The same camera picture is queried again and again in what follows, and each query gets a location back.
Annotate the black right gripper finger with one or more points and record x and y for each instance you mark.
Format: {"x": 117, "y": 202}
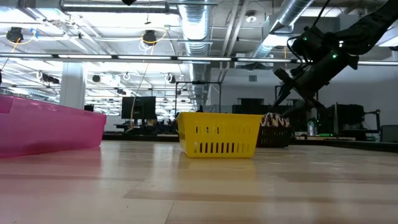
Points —
{"x": 297, "y": 109}
{"x": 283, "y": 93}

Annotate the chocolate donut white drizzle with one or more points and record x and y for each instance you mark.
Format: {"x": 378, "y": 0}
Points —
{"x": 275, "y": 119}

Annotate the black slotted plastic basket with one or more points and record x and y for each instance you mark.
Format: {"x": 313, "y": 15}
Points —
{"x": 273, "y": 137}

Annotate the silver water bottle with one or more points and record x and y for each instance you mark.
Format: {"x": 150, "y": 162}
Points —
{"x": 311, "y": 129}

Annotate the black machine on desk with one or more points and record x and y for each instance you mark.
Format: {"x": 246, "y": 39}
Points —
{"x": 348, "y": 115}

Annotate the yellow slotted plastic basket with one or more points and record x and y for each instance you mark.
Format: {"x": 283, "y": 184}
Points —
{"x": 224, "y": 119}

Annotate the white ceiling sensor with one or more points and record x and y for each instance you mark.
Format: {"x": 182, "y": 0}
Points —
{"x": 251, "y": 17}

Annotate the grey box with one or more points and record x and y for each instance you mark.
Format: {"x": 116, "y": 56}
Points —
{"x": 390, "y": 133}

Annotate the black computer monitor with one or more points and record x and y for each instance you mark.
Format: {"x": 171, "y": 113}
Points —
{"x": 138, "y": 107}

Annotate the long ceiling light bar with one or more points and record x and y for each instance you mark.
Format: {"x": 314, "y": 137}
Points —
{"x": 87, "y": 56}

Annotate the white building pillar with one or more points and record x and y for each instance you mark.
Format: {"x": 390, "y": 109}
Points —
{"x": 72, "y": 87}

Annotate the pink plastic tray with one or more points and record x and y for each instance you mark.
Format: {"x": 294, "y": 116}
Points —
{"x": 46, "y": 130}

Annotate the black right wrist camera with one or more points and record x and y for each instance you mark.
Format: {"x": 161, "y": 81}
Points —
{"x": 308, "y": 43}

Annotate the spiral metal air duct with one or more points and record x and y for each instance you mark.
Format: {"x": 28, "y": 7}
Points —
{"x": 292, "y": 11}
{"x": 196, "y": 28}

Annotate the black metal gantry frame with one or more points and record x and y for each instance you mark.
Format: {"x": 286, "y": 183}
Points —
{"x": 199, "y": 82}

